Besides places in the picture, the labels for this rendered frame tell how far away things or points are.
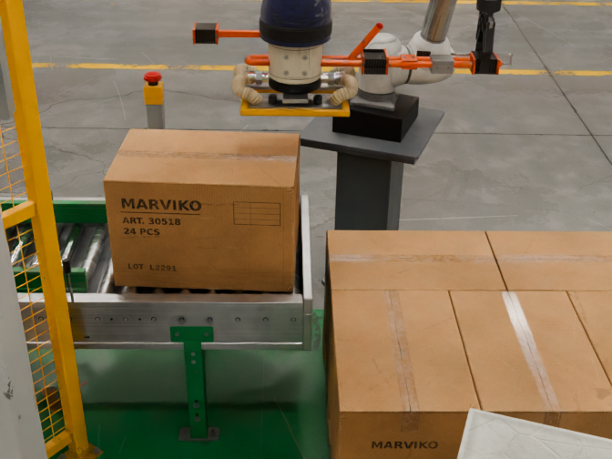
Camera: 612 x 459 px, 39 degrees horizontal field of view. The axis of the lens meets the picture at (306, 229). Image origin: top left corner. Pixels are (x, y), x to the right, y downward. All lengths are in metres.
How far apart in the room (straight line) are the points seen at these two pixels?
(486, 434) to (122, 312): 1.47
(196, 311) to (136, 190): 0.43
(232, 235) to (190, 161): 0.28
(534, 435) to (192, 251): 1.46
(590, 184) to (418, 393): 2.75
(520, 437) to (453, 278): 1.36
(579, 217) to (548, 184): 0.37
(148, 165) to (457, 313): 1.11
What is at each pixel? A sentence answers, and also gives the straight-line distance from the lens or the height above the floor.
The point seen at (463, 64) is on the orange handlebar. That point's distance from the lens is 2.85.
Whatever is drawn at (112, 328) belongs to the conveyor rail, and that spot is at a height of 0.49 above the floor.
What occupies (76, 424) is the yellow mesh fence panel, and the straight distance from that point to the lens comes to 3.07.
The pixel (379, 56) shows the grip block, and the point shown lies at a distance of 2.83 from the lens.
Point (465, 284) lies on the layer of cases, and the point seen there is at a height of 0.54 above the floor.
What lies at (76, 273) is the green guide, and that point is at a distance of 2.95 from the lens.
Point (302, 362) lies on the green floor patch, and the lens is 3.50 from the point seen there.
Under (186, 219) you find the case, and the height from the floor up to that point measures 0.82.
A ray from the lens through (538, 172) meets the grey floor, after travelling 5.14.
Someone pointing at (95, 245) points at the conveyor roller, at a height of 0.55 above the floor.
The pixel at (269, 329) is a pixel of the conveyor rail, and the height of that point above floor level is 0.49.
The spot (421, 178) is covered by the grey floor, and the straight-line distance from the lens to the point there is 4.91.
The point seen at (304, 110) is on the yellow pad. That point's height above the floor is 1.16.
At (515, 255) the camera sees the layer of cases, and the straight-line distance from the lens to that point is 3.25.
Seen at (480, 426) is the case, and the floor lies 1.02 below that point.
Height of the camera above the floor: 2.21
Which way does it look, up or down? 30 degrees down
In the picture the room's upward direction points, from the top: 1 degrees clockwise
